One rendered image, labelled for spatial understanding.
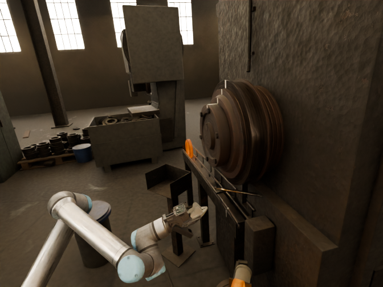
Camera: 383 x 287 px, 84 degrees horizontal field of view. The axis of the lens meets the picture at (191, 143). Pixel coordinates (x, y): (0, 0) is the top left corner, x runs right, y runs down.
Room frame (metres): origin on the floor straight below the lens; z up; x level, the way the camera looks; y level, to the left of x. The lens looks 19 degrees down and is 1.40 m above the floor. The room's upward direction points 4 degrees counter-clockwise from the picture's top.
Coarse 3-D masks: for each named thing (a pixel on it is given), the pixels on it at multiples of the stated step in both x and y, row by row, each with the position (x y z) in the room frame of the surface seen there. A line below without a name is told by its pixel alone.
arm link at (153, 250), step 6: (150, 246) 0.75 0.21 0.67; (156, 246) 0.76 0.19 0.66; (138, 252) 0.75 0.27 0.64; (144, 252) 0.73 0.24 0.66; (150, 252) 0.73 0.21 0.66; (156, 252) 0.74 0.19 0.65; (156, 258) 0.70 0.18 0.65; (156, 264) 0.68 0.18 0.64; (162, 264) 0.71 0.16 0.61; (156, 270) 0.67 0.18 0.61; (162, 270) 0.68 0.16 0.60; (150, 276) 0.66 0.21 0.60; (156, 276) 0.66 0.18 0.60
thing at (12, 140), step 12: (0, 96) 3.48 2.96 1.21; (0, 108) 3.38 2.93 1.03; (0, 120) 3.25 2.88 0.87; (0, 132) 3.18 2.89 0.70; (12, 132) 3.47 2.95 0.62; (0, 144) 3.09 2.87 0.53; (12, 144) 3.36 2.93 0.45; (0, 156) 2.99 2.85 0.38; (12, 156) 3.25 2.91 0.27; (0, 168) 2.90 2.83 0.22; (12, 168) 3.15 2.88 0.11; (0, 180) 2.87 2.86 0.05
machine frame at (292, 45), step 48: (240, 0) 1.14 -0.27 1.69; (288, 0) 0.79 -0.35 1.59; (336, 0) 0.61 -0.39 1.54; (240, 48) 1.13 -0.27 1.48; (288, 48) 0.78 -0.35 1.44; (336, 48) 0.59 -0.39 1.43; (288, 96) 0.76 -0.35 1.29; (336, 96) 0.57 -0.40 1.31; (288, 144) 0.74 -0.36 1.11; (336, 144) 0.55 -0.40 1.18; (288, 192) 0.71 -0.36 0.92; (336, 192) 0.52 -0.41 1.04; (288, 240) 0.61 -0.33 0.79; (336, 240) 0.50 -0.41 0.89
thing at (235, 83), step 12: (228, 84) 0.90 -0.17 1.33; (240, 84) 0.87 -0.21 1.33; (240, 96) 0.79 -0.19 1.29; (252, 96) 0.80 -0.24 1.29; (252, 108) 0.76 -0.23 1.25; (252, 120) 0.73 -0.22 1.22; (264, 120) 0.74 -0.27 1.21; (252, 132) 0.71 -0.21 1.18; (264, 132) 0.72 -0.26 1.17; (252, 144) 0.70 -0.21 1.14; (264, 144) 0.72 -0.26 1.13; (252, 156) 0.70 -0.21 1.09; (264, 156) 0.72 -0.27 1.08; (252, 168) 0.72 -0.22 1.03; (228, 180) 0.91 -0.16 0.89; (240, 180) 0.78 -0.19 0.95; (252, 180) 0.81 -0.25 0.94
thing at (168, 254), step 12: (156, 168) 1.46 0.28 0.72; (168, 168) 1.51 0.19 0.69; (156, 180) 1.45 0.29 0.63; (168, 180) 1.50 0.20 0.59; (180, 180) 1.28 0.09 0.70; (156, 192) 1.32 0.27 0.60; (168, 192) 1.30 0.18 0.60; (180, 192) 1.27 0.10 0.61; (168, 204) 1.34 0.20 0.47; (180, 240) 1.34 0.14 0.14; (168, 252) 1.36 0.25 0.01; (180, 252) 1.33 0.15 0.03; (192, 252) 1.34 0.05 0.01; (180, 264) 1.24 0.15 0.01
